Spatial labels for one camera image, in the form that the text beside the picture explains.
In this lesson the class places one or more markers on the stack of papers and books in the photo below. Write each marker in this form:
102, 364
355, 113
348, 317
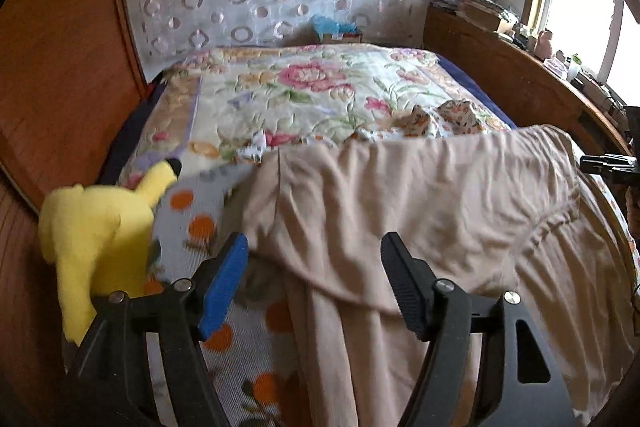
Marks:
480, 7

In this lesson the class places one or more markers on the green lid bottle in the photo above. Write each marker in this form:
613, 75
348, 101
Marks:
575, 67

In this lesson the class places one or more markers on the brown wooden wardrobe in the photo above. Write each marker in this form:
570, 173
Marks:
60, 82

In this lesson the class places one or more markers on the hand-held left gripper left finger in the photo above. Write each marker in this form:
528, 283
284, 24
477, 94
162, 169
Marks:
225, 287

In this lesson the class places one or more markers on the long wooden cabinet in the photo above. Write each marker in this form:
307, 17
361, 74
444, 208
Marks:
500, 62

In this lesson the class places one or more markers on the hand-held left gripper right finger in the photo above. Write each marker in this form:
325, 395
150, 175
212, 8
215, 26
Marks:
405, 287

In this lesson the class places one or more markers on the small crumpled printed cloth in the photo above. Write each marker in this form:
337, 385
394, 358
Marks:
457, 114

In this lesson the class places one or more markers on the wood framed window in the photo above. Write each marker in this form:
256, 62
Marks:
585, 7

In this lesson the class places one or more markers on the pink tissue box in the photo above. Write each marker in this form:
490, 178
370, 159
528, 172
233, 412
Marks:
557, 66

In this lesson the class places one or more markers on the orange fruit print bed sheet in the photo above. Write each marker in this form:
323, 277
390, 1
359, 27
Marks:
200, 207

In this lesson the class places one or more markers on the pink jug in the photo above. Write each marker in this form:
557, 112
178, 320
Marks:
544, 44

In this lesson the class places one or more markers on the small cardboard box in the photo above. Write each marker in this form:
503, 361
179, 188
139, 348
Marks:
345, 38

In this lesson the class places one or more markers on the beige printed t-shirt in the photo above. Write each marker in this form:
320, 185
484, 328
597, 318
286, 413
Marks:
425, 207

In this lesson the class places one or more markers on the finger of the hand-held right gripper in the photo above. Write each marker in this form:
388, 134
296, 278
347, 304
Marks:
607, 163

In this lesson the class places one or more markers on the yellow plush toy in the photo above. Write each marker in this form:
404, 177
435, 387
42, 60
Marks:
100, 227

